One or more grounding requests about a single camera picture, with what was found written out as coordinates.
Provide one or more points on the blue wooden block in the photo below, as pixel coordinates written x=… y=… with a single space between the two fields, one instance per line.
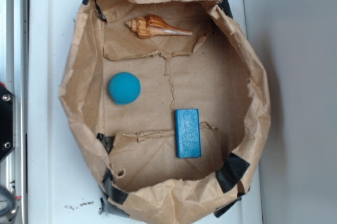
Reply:
x=187 y=131

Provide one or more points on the blue foam ball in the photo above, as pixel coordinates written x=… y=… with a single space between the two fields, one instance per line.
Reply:
x=124 y=88

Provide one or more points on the brown paper bag tray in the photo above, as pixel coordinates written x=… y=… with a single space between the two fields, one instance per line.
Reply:
x=131 y=149

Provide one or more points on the brown spiral seashell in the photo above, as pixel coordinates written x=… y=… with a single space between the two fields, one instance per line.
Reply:
x=153 y=25

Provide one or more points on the white plastic tray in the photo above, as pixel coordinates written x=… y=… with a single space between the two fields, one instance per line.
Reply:
x=61 y=189

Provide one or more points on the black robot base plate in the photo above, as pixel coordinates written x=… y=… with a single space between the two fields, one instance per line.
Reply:
x=7 y=122

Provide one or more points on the aluminium frame rail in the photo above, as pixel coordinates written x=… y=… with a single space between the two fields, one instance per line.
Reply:
x=13 y=72

